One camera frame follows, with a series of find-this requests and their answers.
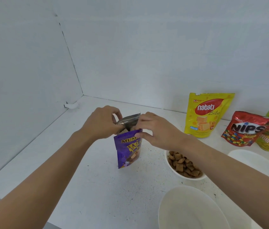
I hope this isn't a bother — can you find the person's left hand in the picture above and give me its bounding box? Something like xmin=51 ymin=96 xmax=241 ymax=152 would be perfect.
xmin=77 ymin=105 xmax=124 ymax=142

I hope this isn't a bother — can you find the person's right hand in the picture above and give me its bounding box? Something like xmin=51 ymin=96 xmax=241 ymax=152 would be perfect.
xmin=135 ymin=111 xmax=192 ymax=152

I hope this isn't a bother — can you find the pile of brown pillow snacks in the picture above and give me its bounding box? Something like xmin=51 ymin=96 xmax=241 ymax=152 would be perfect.
xmin=167 ymin=151 xmax=203 ymax=178

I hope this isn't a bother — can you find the purple snack bag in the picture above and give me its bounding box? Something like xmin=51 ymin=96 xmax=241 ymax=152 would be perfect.
xmin=113 ymin=113 xmax=143 ymax=169

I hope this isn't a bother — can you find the yellow snack bag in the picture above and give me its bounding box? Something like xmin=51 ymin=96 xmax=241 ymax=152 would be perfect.
xmin=184 ymin=93 xmax=236 ymax=139

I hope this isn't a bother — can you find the white round bowl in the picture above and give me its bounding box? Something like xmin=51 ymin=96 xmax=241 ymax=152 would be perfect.
xmin=164 ymin=150 xmax=207 ymax=181
xmin=227 ymin=149 xmax=269 ymax=186
xmin=158 ymin=185 xmax=231 ymax=229

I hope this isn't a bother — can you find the red Nips candy bag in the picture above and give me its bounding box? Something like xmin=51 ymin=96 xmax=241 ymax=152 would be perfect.
xmin=221 ymin=111 xmax=269 ymax=148

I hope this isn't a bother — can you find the person's right forearm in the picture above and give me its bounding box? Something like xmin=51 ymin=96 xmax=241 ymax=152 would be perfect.
xmin=179 ymin=135 xmax=269 ymax=229

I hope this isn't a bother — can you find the person's left forearm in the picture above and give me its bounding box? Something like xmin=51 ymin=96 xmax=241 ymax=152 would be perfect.
xmin=0 ymin=130 xmax=92 ymax=229

